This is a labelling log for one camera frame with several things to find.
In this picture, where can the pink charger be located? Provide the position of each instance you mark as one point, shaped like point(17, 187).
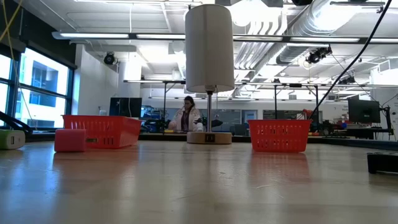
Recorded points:
point(70, 140)

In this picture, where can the black box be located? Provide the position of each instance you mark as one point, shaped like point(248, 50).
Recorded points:
point(382, 162)

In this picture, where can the green charger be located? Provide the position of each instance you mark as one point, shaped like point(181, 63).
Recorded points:
point(11, 140)

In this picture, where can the person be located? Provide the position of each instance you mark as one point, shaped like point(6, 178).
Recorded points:
point(186, 119)

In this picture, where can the white shade table lamp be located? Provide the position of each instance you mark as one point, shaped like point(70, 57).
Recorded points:
point(209, 46)

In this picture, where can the red plastic basket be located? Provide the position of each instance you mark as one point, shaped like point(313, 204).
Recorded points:
point(280, 135)
point(109, 130)

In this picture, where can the black ceiling spotlight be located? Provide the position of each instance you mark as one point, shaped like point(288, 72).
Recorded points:
point(317, 55)
point(109, 58)

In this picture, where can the long ceiling light bar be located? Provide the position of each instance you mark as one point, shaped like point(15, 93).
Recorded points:
point(93, 35)

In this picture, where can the large window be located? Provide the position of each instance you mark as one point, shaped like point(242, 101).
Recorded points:
point(43, 77)

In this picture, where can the black slanted bar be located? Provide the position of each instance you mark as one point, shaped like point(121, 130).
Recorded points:
point(15, 124)

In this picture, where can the black background rig frame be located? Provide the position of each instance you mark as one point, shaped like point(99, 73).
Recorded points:
point(275, 102)

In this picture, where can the black aluminium table frame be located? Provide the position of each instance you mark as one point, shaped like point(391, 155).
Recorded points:
point(357, 143)

